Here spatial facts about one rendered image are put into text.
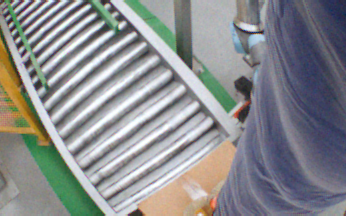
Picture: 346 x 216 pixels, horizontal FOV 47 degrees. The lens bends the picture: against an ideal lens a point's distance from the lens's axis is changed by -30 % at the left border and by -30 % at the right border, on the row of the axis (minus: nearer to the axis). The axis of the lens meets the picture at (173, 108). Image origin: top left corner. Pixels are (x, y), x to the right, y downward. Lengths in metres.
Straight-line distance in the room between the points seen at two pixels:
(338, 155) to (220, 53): 2.68
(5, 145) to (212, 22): 1.63
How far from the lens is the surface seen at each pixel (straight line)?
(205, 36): 3.04
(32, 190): 2.88
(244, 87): 1.58
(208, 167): 1.78
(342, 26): 0.21
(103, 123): 2.27
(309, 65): 0.29
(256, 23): 1.60
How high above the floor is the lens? 2.67
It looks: 69 degrees down
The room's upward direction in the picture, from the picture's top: 4 degrees counter-clockwise
